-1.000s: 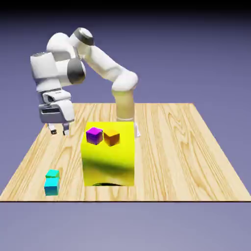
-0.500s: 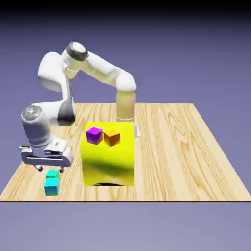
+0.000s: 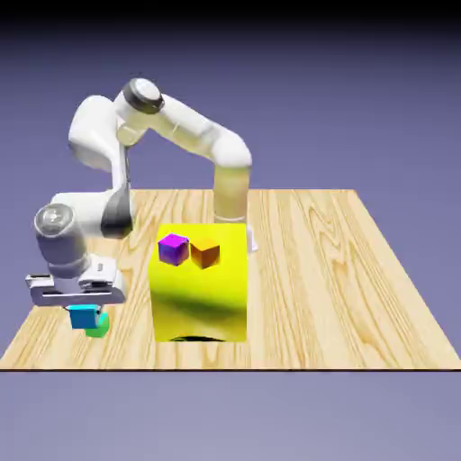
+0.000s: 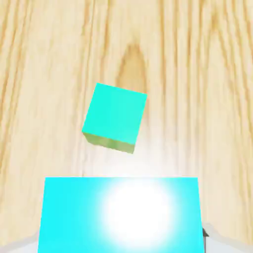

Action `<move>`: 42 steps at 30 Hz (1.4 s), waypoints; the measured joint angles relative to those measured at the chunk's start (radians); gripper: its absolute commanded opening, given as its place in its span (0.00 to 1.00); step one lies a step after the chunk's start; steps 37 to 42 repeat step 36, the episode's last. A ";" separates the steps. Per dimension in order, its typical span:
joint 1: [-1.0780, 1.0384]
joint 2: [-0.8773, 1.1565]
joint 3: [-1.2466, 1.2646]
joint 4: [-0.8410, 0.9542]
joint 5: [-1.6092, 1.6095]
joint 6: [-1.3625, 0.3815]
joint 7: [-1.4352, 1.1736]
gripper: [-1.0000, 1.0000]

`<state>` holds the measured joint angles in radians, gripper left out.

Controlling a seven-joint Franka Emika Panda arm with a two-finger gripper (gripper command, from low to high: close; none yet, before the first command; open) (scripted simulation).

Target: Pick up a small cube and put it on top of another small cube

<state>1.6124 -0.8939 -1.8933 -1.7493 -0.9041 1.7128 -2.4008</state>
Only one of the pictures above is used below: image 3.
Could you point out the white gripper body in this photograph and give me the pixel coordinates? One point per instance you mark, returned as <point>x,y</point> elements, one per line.
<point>77,297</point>

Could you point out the small blue cube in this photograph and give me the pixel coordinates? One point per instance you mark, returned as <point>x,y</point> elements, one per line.
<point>83,317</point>

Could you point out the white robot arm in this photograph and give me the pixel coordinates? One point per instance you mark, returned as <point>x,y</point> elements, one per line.
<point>93,137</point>

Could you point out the small green cube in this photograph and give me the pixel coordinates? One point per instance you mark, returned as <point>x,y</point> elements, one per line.
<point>101,327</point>

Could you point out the small purple cube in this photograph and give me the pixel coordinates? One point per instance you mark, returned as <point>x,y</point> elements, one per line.
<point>173,249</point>

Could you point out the small orange cube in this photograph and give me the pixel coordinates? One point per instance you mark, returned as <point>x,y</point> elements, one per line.
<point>205,253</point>

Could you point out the large yellow box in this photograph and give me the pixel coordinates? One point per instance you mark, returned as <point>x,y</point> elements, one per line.
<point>201,295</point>

